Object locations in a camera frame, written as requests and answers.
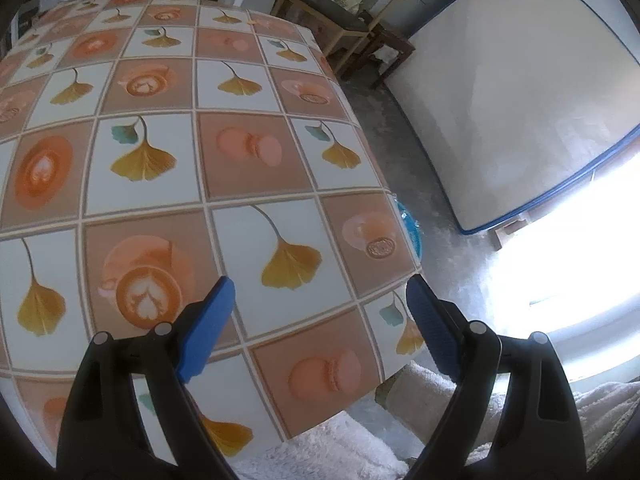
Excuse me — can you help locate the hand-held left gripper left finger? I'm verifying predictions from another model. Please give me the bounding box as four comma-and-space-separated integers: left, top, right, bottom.
55, 276, 238, 480

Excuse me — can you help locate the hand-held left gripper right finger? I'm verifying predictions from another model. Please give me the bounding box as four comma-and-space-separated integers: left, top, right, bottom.
405, 275, 588, 480

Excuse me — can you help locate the blue plastic basket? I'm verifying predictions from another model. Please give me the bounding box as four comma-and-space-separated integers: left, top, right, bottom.
395, 200, 423, 261

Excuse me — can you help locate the white mattress blue edge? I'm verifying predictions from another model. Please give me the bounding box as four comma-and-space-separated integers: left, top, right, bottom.
387, 0, 640, 233

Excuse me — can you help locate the dark wooden stool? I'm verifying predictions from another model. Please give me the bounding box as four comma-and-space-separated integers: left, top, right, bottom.
370, 25, 416, 88

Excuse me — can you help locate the wooden armchair dark seat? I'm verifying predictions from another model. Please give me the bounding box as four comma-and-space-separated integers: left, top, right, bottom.
272, 0, 401, 78

